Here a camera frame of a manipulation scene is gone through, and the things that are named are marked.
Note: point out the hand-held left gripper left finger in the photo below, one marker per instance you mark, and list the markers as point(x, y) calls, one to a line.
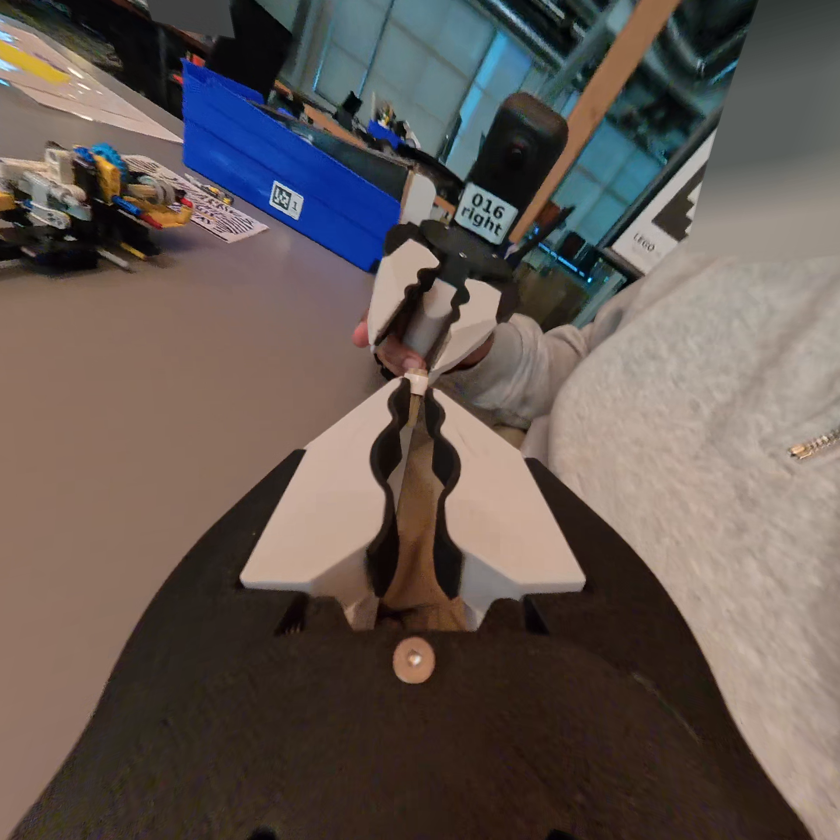
point(315, 525)

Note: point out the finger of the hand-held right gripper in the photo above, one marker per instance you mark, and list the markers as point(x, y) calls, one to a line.
point(394, 289)
point(476, 321)

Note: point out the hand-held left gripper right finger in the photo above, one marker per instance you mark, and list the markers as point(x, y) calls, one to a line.
point(518, 525)

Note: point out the tan lego axle white connectors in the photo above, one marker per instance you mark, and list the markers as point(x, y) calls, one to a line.
point(415, 384)

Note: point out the person's right forearm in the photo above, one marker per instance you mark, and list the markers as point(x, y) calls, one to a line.
point(518, 374)

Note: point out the small yellow black lego piece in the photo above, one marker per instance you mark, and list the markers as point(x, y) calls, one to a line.
point(216, 193)

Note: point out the partly built lego model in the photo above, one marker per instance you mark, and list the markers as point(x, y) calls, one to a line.
point(79, 203)

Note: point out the person's right hand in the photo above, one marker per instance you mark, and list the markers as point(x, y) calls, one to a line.
point(394, 354)

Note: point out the white rounded board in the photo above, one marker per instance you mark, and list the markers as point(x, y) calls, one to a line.
point(418, 197)

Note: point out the wooden column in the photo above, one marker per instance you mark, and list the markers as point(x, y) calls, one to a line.
point(610, 85)

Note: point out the small blue bin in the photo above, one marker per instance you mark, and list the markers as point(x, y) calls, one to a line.
point(390, 134)

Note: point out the black flat case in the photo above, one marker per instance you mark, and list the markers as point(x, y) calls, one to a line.
point(354, 154)

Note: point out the framed white poster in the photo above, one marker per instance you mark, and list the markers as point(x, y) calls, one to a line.
point(663, 223)

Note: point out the zebra striped sticker sheet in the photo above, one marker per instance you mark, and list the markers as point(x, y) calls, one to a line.
point(226, 220)

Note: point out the blue plastic bin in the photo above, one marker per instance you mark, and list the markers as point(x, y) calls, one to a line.
point(249, 164)

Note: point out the black high-back office chair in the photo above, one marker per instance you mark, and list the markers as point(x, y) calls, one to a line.
point(253, 46)

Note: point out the laminated paper sheet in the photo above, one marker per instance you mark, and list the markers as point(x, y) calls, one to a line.
point(98, 105)

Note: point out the yellow paper note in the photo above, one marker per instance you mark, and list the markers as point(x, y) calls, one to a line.
point(33, 62)

